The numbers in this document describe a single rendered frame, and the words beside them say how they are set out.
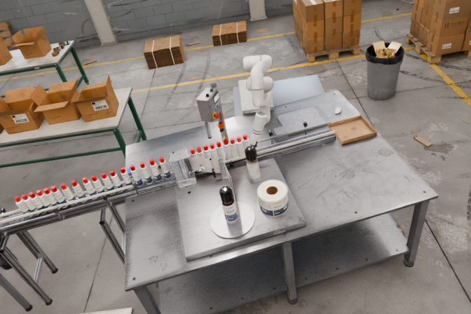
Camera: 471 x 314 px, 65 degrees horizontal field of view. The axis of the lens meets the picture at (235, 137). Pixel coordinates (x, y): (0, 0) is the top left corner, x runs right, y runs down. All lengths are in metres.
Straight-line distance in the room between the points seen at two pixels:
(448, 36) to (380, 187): 3.52
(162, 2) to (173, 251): 6.22
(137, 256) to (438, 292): 2.23
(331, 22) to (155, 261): 4.47
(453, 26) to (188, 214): 4.46
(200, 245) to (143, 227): 0.51
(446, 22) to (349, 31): 1.29
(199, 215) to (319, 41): 4.03
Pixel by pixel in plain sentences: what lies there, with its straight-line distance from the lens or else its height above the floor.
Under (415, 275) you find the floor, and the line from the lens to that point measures 3.41.
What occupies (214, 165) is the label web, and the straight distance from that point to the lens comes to 2.80.
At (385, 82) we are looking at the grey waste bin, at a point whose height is 0.27.
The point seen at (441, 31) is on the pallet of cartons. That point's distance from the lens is 5.86.
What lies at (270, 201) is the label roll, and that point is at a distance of 2.43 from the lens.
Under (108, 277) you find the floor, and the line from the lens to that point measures 3.74.
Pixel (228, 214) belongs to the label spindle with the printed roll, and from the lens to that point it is 2.45.
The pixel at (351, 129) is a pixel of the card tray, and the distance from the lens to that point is 3.27.
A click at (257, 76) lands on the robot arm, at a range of 2.70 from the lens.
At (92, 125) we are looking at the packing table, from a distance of 4.21.
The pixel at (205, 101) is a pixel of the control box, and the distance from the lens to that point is 2.64.
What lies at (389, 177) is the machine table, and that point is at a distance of 2.88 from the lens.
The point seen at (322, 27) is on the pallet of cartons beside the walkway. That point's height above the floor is 0.53.
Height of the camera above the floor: 2.83
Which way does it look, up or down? 37 degrees down
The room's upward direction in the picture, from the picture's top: 11 degrees counter-clockwise
